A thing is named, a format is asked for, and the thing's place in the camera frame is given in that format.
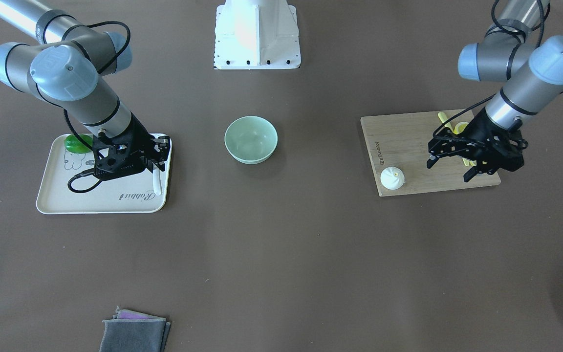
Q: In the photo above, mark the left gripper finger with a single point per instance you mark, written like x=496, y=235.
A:
x=446, y=146
x=479, y=168

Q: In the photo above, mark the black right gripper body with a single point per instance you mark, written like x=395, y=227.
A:
x=140, y=135

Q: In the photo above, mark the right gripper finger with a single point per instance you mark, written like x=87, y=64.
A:
x=161, y=149

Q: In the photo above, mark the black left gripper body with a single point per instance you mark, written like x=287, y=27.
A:
x=483, y=130

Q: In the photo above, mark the white steamed bun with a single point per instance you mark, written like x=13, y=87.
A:
x=392, y=178

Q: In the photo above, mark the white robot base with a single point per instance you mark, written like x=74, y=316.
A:
x=256, y=34

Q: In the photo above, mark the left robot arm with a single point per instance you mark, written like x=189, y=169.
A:
x=532, y=76

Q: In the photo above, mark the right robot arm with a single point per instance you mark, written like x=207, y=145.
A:
x=66, y=69

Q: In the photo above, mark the mint green bowl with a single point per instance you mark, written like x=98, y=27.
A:
x=251, y=139

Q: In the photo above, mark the lower lemon slice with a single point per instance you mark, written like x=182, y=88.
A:
x=460, y=127

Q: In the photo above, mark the cream rectangular tray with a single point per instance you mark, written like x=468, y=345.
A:
x=141, y=193

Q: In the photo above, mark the wooden cutting board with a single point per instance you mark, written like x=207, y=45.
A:
x=401, y=140

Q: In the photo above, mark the green lime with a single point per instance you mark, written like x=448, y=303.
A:
x=73, y=144

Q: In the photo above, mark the grey folded cloth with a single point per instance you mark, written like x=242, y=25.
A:
x=131, y=331

